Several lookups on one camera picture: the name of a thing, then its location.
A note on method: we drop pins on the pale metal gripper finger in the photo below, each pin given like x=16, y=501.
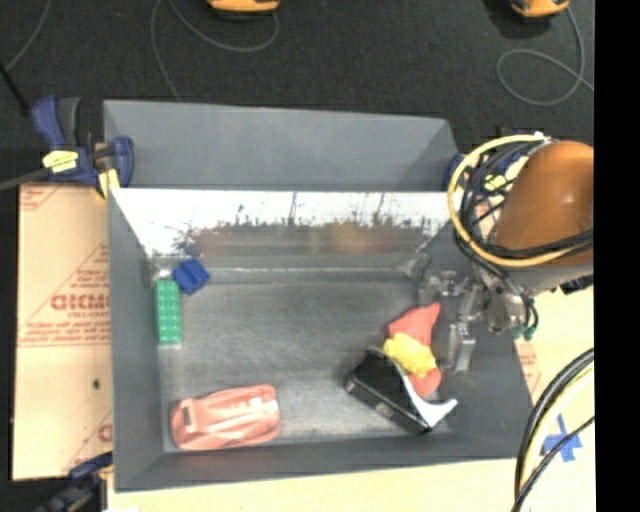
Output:
x=442, y=285
x=462, y=350

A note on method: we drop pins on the yellow soft toy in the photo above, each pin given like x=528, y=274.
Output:
x=410, y=355

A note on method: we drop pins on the black box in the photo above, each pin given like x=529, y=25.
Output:
x=382, y=387

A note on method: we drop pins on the grey metal bin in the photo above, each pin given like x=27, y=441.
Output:
x=300, y=320

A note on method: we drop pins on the red flat packet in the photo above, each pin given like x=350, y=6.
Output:
x=225, y=417

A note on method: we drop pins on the blue block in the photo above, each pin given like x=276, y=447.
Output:
x=191, y=276

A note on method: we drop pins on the green studded flat block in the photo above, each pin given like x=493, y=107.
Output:
x=169, y=312

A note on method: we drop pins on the black cylinder on white bracket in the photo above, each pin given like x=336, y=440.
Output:
x=577, y=285

